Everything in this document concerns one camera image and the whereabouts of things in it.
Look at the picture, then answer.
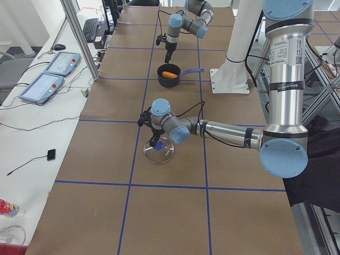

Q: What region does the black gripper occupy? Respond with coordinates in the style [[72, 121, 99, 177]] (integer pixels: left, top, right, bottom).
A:
[[165, 41, 176, 63], [149, 125, 165, 147]]

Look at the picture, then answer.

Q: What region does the glass lid blue knob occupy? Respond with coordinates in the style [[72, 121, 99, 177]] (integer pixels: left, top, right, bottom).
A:
[[143, 137, 175, 164]]

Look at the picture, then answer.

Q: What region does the yellow plastic corn cob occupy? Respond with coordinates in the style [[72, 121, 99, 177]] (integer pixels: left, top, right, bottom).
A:
[[161, 71, 178, 79]]

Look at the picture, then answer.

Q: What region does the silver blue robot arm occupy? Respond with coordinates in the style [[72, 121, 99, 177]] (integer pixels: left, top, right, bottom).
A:
[[163, 1, 214, 64], [146, 1, 314, 178]]

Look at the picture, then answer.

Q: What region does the dark blue saucepan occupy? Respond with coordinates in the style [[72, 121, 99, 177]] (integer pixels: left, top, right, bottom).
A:
[[157, 63, 205, 88]]

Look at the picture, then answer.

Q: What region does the black keyboard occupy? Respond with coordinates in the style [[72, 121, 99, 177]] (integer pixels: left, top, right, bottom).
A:
[[83, 18, 98, 43]]

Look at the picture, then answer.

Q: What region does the small black square device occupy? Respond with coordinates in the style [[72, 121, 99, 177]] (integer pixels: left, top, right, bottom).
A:
[[47, 149, 56, 161]]

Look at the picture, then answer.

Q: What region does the upper teach pendant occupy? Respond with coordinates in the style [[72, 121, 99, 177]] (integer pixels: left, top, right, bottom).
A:
[[44, 51, 81, 77]]

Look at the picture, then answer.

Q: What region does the teach pendant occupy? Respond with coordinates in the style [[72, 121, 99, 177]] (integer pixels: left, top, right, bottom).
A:
[[19, 72, 64, 104], [44, 51, 81, 77]]

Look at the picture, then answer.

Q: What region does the black computer mouse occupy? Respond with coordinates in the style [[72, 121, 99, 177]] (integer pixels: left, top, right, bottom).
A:
[[53, 44, 66, 51]]

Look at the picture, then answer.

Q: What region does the lower teach pendant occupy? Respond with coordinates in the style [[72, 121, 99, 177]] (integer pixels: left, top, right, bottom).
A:
[[19, 72, 64, 104]]

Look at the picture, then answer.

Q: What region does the red yellow drink bottle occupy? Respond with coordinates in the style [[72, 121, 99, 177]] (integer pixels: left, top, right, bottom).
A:
[[0, 199, 26, 218]]

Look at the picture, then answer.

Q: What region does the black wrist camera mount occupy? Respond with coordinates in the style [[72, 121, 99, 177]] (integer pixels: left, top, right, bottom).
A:
[[156, 34, 166, 46], [138, 107, 151, 128]]

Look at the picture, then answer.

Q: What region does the right black braided cable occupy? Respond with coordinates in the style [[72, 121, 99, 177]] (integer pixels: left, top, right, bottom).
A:
[[157, 10, 186, 38]]

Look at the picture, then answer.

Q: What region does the black braided cable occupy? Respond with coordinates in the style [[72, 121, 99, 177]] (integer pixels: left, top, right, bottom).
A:
[[157, 10, 186, 38], [175, 100, 206, 123]]

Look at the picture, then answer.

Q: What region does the left black braided cable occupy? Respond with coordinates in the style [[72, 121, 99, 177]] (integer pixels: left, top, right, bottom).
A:
[[175, 100, 206, 123]]

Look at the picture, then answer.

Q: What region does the white column pedestal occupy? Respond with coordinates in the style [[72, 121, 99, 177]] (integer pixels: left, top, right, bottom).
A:
[[210, 0, 264, 94]]

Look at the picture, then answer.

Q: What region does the aluminium frame post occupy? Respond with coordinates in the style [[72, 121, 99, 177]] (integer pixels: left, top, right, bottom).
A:
[[60, 0, 100, 81]]

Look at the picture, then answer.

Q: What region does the aluminium frame rack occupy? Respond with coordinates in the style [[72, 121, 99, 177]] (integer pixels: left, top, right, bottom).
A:
[[252, 15, 340, 255]]

